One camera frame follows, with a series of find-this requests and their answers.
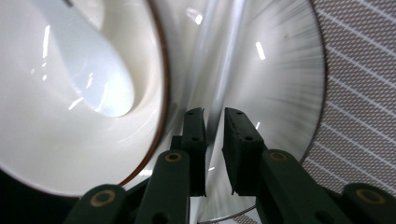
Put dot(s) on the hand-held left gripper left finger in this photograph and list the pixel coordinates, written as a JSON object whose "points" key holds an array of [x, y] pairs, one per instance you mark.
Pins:
{"points": [[174, 180]]}

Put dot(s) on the white round plate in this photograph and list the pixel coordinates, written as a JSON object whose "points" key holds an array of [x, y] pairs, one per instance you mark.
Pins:
{"points": [[280, 87]]}

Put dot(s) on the grey white striped placemat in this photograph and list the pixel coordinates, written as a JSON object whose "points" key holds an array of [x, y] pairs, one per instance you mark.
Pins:
{"points": [[358, 93]]}

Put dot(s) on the white bowl with dark rim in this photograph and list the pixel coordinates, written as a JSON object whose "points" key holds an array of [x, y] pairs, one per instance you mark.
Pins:
{"points": [[46, 140]]}

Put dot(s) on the white ceramic spoon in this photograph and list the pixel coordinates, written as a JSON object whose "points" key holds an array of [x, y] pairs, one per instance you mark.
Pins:
{"points": [[99, 77]]}

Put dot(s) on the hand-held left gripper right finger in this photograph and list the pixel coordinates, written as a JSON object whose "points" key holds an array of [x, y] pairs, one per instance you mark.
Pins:
{"points": [[249, 161]]}

